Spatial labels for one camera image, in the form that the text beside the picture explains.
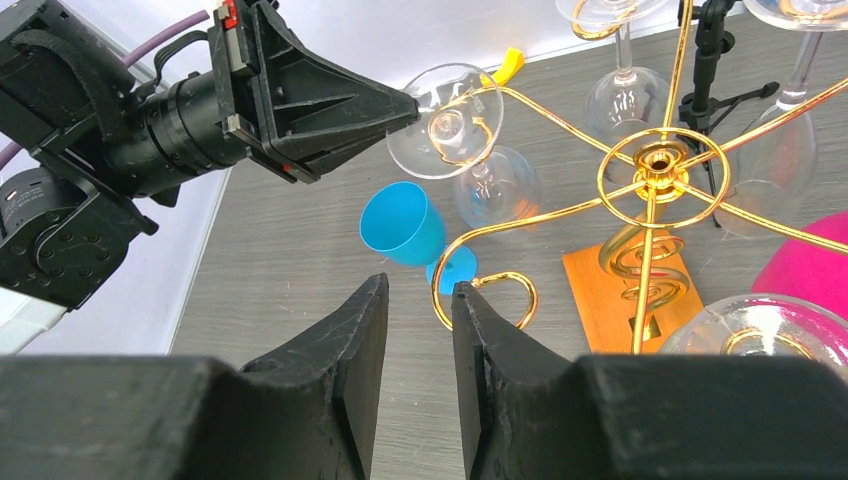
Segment yellow small block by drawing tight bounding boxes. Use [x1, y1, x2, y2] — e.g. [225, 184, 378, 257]
[480, 47, 525, 87]

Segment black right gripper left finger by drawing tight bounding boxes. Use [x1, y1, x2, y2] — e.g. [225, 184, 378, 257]
[1, 273, 389, 479]

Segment clear patterned wine glass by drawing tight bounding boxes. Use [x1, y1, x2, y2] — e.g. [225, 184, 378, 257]
[659, 293, 847, 380]

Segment orange wooden rack base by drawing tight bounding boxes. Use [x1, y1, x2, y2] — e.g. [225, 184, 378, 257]
[563, 226, 703, 353]

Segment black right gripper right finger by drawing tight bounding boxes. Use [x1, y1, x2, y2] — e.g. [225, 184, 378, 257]
[451, 282, 847, 479]

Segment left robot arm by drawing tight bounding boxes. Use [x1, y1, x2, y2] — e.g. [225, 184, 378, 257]
[1, 1, 420, 355]

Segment small black tripod stand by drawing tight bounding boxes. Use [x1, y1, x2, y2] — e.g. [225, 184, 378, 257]
[676, 0, 782, 230]

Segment gold wire glass rack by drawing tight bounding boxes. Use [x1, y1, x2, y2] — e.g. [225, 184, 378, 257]
[429, 1, 847, 355]

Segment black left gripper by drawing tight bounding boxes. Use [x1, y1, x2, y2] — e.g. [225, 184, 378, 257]
[207, 1, 420, 183]

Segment blue plastic wine glass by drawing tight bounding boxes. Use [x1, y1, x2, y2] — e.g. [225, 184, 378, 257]
[359, 181, 478, 295]

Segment pink plastic wine glass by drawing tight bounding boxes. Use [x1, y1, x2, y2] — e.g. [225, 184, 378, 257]
[751, 239, 847, 310]

